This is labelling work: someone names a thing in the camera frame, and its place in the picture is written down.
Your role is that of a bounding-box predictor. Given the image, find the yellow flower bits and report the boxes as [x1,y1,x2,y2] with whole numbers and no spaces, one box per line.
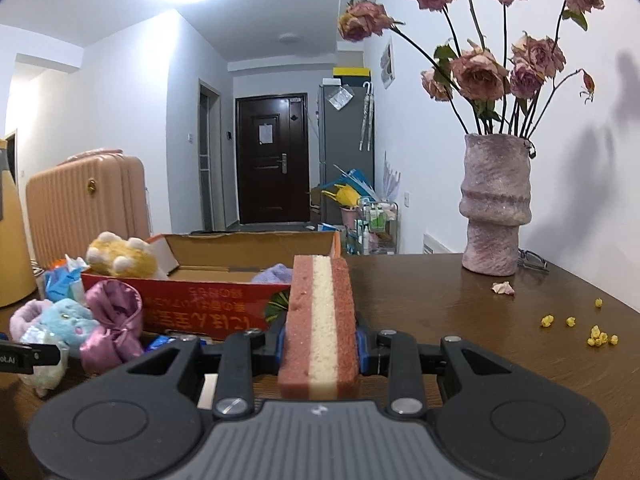
[539,297,621,349]

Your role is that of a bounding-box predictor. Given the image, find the black eyeglasses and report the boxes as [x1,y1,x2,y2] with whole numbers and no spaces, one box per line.
[518,249,549,273]

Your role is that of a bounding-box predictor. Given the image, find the blue tissue pack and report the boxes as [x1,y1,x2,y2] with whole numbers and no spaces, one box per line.
[44,255,89,306]

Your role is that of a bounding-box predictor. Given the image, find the pink satin pouch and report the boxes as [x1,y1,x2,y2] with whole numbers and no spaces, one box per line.
[80,280,143,375]

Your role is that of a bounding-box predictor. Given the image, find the pink ribbed suitcase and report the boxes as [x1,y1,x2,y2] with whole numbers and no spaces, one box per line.
[25,148,151,268]

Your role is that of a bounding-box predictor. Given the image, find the yellow plush toy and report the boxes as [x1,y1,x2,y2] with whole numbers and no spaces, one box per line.
[85,231,168,280]

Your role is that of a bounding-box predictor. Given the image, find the yellow blue bags pile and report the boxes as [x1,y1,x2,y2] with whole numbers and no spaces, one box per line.
[320,165,380,208]

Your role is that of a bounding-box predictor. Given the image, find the wire storage cart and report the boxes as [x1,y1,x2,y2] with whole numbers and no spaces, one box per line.
[356,197,399,256]

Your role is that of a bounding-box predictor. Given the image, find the pink textured ceramic vase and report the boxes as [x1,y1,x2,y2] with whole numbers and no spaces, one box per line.
[459,134,532,278]

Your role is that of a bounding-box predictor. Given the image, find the dried pink rose bouquet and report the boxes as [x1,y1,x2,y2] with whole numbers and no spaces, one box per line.
[337,0,606,140]

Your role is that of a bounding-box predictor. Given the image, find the yellow thermos jug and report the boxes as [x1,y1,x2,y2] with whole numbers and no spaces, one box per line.
[0,140,37,308]

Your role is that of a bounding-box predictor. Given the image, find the blue handkerchief tissue packet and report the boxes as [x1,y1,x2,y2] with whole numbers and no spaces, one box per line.
[146,334,201,352]

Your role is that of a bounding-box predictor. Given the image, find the lilac fluffy scrunchie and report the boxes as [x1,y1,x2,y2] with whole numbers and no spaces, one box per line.
[9,299,52,341]

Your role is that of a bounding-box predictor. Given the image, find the purple linen drawstring pouch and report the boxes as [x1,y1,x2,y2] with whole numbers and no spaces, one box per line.
[250,263,293,285]

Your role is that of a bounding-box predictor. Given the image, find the grey refrigerator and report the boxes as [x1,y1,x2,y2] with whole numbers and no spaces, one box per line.
[318,82,377,226]

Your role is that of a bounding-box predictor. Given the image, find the red cardboard pumpkin box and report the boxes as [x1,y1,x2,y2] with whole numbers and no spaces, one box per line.
[81,231,341,339]

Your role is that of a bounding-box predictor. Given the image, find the dark brown entrance door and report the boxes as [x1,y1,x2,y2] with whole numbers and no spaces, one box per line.
[235,93,310,224]

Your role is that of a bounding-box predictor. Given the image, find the yellow black box on fridge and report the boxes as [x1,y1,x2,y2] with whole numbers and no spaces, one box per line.
[332,66,371,87]

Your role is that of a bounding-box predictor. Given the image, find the blue plush toy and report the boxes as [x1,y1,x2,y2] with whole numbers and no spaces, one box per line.
[40,298,100,358]

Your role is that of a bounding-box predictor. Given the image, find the fallen rose petal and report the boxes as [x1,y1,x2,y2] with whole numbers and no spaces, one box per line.
[491,281,515,296]

